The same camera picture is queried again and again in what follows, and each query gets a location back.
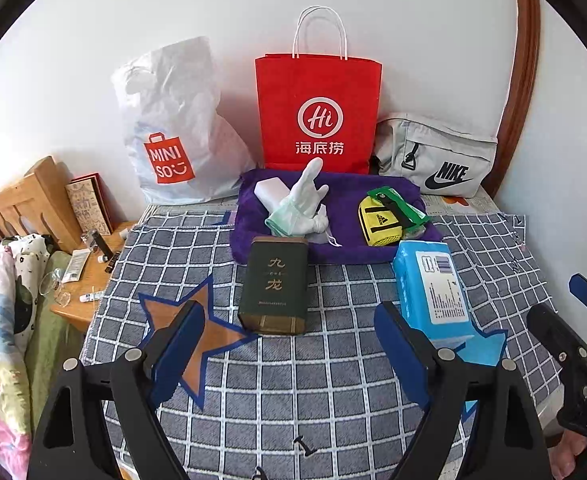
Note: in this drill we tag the white face mask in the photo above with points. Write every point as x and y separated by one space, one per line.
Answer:
321 224

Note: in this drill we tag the green foil packet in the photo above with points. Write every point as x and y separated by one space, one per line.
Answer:
416 215

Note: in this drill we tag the patterned book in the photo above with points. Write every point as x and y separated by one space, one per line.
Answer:
88 205

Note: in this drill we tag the small black bottle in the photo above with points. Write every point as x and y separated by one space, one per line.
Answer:
109 264

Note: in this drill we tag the brown wooden door frame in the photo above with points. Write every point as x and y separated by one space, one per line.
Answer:
523 60

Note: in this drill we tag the small white tube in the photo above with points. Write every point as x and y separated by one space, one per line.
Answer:
91 296

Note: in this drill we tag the white cream tube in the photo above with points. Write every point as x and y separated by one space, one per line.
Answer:
77 265

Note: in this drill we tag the dark green tea tin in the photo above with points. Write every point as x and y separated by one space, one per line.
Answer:
273 280

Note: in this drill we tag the purple plush storage tray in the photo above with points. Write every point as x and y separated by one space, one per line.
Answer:
343 195

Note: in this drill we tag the white plastic shopping bag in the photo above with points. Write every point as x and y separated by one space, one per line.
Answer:
183 110

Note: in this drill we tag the blue tissue pack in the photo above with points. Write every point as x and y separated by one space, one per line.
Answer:
413 275

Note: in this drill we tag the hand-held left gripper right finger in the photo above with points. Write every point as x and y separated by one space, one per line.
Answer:
403 355

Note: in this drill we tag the grey checked cloth with stars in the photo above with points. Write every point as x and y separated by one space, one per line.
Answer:
323 390

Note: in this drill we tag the green bedsheet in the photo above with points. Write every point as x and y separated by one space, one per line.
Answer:
48 350

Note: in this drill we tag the clear glass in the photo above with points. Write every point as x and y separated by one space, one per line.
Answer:
53 285

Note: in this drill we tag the person's right hand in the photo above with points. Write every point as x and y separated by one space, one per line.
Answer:
573 455

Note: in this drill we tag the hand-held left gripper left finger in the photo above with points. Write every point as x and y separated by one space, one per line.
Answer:
178 355

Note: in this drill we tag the white glove with green cuff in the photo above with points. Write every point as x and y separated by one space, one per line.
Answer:
298 200

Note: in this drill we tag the wooden nightstand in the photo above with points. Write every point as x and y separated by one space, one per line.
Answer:
78 310

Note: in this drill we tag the red paper bag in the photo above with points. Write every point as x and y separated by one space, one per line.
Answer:
318 85

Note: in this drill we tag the grey waist bag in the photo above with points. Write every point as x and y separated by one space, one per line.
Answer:
423 145

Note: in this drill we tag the white foam block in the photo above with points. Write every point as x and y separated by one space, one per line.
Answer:
271 191

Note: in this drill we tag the wooden bed headboard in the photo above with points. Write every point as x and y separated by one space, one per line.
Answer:
43 195

